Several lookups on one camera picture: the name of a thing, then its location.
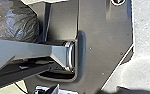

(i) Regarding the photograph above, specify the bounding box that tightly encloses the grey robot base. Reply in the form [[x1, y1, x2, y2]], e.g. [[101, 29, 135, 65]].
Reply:
[[24, 0, 135, 94]]

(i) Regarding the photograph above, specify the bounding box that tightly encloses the small white box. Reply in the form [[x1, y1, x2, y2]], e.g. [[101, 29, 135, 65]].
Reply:
[[35, 84, 80, 94]]

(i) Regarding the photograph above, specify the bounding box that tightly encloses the base bolt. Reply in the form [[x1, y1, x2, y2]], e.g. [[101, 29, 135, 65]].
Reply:
[[110, 0, 127, 6]]

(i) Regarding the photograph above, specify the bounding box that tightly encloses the thin robot cable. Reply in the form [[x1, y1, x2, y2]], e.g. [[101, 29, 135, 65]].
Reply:
[[13, 81, 29, 94]]

